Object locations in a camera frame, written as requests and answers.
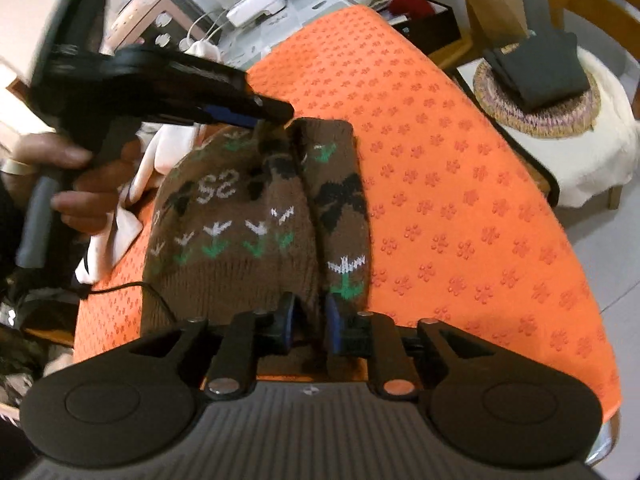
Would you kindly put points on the pink water dispenser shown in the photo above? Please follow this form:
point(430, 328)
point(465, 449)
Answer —
point(150, 15)

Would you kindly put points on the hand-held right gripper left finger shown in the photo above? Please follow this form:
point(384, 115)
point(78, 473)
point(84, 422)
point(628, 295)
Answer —
point(290, 321)

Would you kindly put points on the brown patterned knit sweater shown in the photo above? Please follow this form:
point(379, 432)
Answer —
point(225, 270)

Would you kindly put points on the white garment with striped cuffs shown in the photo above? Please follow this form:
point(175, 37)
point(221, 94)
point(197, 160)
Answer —
point(107, 247)

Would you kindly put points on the person's left hand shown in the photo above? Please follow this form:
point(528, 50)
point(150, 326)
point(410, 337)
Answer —
point(107, 180)

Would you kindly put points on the white stool cover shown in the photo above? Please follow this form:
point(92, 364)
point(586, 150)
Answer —
point(590, 160)

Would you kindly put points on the orange flower-dotted mat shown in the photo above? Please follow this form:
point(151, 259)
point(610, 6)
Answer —
point(450, 185)

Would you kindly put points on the white power strip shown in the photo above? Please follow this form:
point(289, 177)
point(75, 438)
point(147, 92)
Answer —
point(255, 6)

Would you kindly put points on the black box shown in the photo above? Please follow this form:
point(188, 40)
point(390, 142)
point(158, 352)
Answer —
point(430, 30)

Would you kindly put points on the leaf patterned tablecloth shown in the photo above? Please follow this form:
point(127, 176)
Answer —
point(310, 0)

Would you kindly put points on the folded black cloth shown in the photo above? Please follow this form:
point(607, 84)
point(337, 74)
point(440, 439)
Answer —
point(540, 67)

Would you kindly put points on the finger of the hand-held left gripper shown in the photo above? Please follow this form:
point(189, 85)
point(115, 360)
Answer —
point(235, 116)

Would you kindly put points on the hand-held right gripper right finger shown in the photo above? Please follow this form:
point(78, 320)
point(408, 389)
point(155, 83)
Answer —
point(334, 326)

